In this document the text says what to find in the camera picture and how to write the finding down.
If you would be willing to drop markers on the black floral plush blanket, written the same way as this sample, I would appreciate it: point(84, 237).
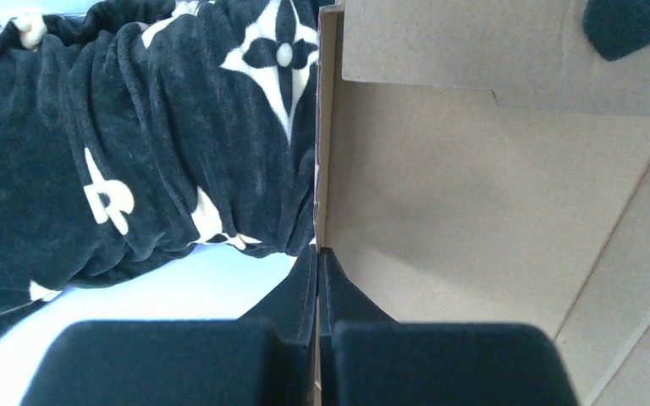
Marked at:
point(146, 129)

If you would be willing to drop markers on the brown cardboard box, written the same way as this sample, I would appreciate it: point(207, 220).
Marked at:
point(480, 161)

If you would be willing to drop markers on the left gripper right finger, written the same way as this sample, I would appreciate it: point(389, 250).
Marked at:
point(368, 358)

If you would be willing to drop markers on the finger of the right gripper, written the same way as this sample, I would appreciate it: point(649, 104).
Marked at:
point(617, 28)

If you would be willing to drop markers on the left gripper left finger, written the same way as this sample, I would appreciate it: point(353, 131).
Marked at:
point(264, 357)

